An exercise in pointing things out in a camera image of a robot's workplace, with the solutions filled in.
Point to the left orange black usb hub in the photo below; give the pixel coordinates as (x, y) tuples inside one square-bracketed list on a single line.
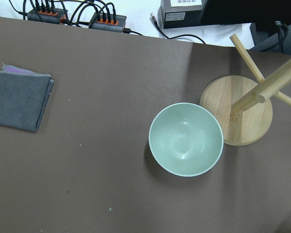
[(57, 18)]

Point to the mint green bowl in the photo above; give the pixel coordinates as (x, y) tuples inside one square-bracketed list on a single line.
[(186, 139)]

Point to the black power adapter box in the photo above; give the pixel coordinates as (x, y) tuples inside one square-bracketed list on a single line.
[(181, 13)]

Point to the wooden mug tree stand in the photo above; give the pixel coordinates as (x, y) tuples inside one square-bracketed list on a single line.
[(242, 106)]

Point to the right orange black usb hub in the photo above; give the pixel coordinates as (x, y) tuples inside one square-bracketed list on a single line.
[(108, 25)]

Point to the folded grey cloth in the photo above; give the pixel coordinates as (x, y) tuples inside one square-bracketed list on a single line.
[(23, 97)]

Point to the black computer monitor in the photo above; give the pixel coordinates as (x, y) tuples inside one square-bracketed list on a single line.
[(270, 20)]

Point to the orange black usb hub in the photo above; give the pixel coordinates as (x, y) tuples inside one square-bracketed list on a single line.
[(57, 18), (108, 25)]

